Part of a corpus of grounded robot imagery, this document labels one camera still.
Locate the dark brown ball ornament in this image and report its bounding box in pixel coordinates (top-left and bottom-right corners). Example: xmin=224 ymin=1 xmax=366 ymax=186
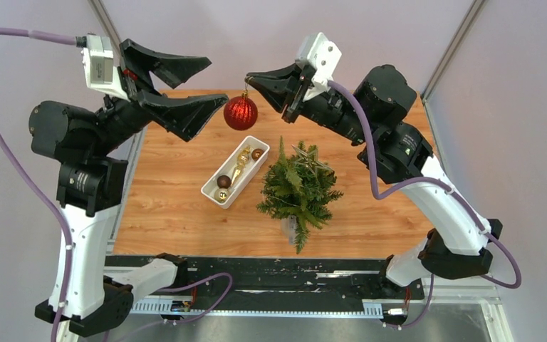
xmin=216 ymin=175 xmax=232 ymax=189

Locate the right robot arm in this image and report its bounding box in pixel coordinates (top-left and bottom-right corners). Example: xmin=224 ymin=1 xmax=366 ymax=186
xmin=245 ymin=64 xmax=502 ymax=298

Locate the right aluminium frame post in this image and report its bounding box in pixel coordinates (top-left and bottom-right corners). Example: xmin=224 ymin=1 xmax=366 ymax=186
xmin=421 ymin=0 xmax=487 ymax=105

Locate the purple cable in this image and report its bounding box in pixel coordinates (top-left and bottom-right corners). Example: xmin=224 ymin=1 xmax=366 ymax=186
xmin=328 ymin=80 xmax=523 ymax=330
xmin=0 ymin=26 xmax=234 ymax=342

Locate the small green christmas tree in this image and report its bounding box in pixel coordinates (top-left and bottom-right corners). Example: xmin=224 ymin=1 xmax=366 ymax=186
xmin=256 ymin=138 xmax=344 ymax=254

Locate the bronze ball ornament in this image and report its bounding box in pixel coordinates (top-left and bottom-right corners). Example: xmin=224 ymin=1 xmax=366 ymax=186
xmin=251 ymin=148 xmax=264 ymax=161

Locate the red glitter ball ornament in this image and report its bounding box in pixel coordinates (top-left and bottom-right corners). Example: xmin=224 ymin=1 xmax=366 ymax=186
xmin=223 ymin=91 xmax=259 ymax=131

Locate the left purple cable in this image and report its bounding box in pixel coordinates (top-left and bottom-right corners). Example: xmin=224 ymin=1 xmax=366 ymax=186
xmin=0 ymin=26 xmax=234 ymax=342

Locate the left aluminium frame post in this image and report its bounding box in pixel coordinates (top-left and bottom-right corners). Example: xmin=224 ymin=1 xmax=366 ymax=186
xmin=89 ymin=1 xmax=123 ymax=66

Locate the white slotted cable duct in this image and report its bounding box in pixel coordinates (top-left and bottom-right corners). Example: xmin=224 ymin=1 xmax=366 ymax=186
xmin=86 ymin=298 xmax=384 ymax=319

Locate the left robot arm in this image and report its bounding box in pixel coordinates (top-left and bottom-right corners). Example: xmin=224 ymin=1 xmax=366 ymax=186
xmin=28 ymin=35 xmax=228 ymax=338

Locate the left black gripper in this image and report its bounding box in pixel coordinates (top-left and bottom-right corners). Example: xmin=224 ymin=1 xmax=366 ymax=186
xmin=88 ymin=39 xmax=226 ymax=157

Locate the aluminium frame post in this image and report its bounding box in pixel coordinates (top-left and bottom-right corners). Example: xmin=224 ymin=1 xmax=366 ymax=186
xmin=421 ymin=0 xmax=487 ymax=105
xmin=89 ymin=1 xmax=123 ymax=66

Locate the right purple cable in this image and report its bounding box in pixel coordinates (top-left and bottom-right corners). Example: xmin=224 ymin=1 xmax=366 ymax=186
xmin=328 ymin=80 xmax=523 ymax=330

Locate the gold finial ornament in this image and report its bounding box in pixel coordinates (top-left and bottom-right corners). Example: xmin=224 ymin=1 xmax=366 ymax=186
xmin=231 ymin=146 xmax=251 ymax=187

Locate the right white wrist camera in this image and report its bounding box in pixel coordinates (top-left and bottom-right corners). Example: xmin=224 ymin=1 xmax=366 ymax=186
xmin=295 ymin=32 xmax=342 ymax=102

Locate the gold ball ornament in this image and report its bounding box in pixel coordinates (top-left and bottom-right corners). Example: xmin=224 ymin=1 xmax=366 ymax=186
xmin=213 ymin=188 xmax=231 ymax=203

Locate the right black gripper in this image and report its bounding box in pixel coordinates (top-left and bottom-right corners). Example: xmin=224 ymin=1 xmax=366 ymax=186
xmin=244 ymin=63 xmax=372 ymax=145

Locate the white ornament tray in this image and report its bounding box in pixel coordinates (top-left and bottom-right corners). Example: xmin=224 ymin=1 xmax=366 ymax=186
xmin=200 ymin=135 xmax=270 ymax=209

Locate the silver star ornament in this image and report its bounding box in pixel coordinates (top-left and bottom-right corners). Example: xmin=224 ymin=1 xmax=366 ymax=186
xmin=292 ymin=145 xmax=333 ymax=176

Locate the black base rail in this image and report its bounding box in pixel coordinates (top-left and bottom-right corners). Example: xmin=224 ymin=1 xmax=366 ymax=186
xmin=142 ymin=256 xmax=425 ymax=313

